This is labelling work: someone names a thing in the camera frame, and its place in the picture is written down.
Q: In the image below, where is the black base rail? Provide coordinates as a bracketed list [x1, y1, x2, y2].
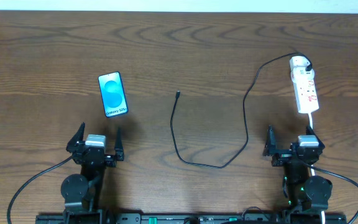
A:
[35, 212, 347, 224]

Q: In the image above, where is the blue Galaxy smartphone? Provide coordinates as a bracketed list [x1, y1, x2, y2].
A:
[98, 72, 129, 118]

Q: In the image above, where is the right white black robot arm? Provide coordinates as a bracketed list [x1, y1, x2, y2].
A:
[263, 126, 333, 223]

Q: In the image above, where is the white USB charger plug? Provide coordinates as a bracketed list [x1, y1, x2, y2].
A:
[290, 55, 311, 70]

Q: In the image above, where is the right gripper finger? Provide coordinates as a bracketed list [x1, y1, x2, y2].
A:
[306, 126, 324, 148]
[263, 125, 277, 156]

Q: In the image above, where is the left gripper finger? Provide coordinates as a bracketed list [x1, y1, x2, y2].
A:
[114, 128, 124, 156]
[66, 123, 85, 153]

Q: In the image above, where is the white power strip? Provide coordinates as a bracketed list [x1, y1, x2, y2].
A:
[291, 67, 319, 114]

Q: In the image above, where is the black USB charging cable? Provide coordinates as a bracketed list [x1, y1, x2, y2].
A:
[170, 52, 313, 169]

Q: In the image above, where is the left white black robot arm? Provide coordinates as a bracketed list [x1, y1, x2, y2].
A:
[60, 123, 124, 223]

